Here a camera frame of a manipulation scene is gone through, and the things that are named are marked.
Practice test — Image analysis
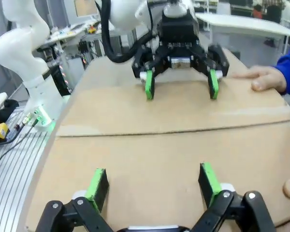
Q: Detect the person's right hand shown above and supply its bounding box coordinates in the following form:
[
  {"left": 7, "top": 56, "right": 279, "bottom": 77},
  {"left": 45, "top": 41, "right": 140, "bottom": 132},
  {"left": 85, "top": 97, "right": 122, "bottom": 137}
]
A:
[{"left": 231, "top": 65, "right": 288, "bottom": 94}]

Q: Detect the slotted aluminium base plate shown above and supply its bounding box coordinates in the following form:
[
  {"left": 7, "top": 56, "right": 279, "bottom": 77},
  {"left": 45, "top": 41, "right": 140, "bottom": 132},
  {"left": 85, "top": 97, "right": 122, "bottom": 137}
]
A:
[{"left": 0, "top": 106, "right": 55, "bottom": 232}]

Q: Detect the black corrugated cable conduit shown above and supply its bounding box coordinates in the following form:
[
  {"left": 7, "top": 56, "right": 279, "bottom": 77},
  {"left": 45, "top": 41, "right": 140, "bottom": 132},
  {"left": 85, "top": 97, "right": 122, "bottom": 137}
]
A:
[{"left": 94, "top": 0, "right": 152, "bottom": 64}]

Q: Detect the cluttered white workbench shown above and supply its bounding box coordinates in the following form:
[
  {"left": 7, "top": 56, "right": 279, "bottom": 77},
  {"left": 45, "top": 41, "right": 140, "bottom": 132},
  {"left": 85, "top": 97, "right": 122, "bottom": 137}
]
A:
[{"left": 36, "top": 19, "right": 136, "bottom": 80}]

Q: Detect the long white table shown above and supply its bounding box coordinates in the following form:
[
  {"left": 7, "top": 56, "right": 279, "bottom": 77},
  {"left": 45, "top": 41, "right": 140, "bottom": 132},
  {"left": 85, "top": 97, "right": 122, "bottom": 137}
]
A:
[{"left": 195, "top": 13, "right": 290, "bottom": 57}]

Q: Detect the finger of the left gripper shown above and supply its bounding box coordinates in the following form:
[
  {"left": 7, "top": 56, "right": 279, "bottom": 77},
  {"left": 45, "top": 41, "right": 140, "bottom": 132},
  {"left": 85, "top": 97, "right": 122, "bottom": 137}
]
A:
[
  {"left": 190, "top": 44, "right": 231, "bottom": 100},
  {"left": 131, "top": 45, "right": 171, "bottom": 101}
]

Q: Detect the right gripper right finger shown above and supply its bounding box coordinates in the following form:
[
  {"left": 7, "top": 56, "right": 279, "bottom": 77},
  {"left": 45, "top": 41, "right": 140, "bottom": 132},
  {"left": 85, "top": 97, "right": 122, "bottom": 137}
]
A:
[{"left": 189, "top": 162, "right": 277, "bottom": 232}]

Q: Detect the black bundle beside base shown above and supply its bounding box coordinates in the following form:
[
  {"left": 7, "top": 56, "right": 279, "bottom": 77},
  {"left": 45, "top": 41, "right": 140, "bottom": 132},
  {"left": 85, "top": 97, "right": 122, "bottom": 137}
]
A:
[{"left": 0, "top": 99, "right": 20, "bottom": 124}]

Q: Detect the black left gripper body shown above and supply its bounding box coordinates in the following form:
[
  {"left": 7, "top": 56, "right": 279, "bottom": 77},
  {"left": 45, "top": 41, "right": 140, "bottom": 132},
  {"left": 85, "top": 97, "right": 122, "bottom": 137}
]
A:
[{"left": 157, "top": 11, "right": 203, "bottom": 70}]

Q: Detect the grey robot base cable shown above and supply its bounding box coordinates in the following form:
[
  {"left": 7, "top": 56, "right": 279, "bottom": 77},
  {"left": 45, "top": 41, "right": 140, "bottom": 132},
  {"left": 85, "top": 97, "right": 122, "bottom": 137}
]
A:
[{"left": 0, "top": 113, "right": 41, "bottom": 167}]

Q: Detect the brown framed wall board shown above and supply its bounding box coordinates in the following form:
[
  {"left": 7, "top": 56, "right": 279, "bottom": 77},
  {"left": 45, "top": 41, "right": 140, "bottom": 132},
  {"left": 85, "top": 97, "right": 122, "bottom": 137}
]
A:
[{"left": 73, "top": 0, "right": 99, "bottom": 17}]

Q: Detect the large brown cardboard box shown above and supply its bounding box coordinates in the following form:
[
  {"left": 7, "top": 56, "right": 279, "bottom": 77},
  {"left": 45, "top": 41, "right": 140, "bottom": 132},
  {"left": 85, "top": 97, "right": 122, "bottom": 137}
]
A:
[{"left": 25, "top": 72, "right": 290, "bottom": 229}]

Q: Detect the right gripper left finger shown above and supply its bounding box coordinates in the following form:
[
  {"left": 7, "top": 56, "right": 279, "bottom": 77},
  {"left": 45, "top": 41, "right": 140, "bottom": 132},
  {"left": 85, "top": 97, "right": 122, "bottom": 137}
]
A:
[{"left": 36, "top": 168, "right": 114, "bottom": 232}]

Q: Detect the background person in red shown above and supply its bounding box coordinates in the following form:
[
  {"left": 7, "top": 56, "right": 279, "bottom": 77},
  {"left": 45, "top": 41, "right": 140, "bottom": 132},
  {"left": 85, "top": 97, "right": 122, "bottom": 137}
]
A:
[{"left": 252, "top": 3, "right": 264, "bottom": 19}]

